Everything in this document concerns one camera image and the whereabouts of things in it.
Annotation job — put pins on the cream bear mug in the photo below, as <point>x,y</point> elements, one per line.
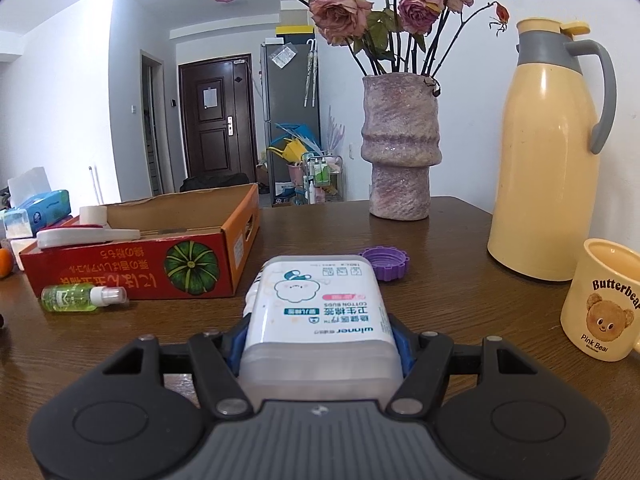
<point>600,305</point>

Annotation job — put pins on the grey refrigerator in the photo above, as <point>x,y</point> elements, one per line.
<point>285,95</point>

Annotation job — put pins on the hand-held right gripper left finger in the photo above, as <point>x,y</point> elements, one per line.
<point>234,355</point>

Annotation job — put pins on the white cotton buds box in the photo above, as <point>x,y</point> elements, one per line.
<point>320,310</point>

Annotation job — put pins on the hanging umbrellas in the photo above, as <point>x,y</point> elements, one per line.
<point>311,70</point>

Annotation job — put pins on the dried roses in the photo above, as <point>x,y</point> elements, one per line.
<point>340,7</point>

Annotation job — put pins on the pink stone vase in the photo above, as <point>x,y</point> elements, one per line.
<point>400,150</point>

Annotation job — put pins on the green spray bottle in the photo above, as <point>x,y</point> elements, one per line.
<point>70,298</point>

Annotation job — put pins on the dark wooden door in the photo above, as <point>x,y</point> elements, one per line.
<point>215,135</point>

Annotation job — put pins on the orange fruit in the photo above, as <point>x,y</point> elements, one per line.
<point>4,262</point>

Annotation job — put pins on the white tape roll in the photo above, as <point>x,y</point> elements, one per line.
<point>93,215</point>

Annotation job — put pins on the red and white lint brush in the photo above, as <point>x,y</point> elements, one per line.
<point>75,237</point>

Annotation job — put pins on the yellow watering can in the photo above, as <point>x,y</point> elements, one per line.
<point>287,152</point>

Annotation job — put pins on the yellow and black box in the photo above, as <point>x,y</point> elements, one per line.
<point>294,34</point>

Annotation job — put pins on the metal rack cart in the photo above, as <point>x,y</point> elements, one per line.
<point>325,180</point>

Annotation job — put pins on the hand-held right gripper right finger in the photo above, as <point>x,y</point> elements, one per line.
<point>404,350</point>

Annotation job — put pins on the black bag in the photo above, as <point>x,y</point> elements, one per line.
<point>215,181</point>

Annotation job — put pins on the yellow thermos jug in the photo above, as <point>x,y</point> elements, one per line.
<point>545,160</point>

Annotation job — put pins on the pink bucket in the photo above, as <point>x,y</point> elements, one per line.
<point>295,172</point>

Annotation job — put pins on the red cardboard box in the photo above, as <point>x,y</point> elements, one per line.
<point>125,270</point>

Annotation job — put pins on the purple ridged cap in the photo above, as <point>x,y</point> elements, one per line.
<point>385,262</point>

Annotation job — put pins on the blue tissue pack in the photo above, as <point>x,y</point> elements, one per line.
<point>45,210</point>

